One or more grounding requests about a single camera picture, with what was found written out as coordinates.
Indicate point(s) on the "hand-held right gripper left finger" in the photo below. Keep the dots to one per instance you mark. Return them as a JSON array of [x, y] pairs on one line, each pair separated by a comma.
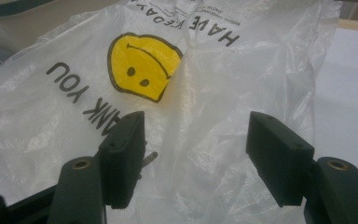
[[124, 155]]

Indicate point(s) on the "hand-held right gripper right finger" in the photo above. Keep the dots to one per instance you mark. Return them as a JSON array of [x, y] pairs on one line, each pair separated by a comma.
[[279, 155]]

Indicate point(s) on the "clear plastic bag yellow smiley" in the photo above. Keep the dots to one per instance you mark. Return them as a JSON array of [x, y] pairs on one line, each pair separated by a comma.
[[223, 93]]

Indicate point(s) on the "beige storage bin grey rim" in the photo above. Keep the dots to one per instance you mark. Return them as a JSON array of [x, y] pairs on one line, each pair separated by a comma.
[[18, 29]]

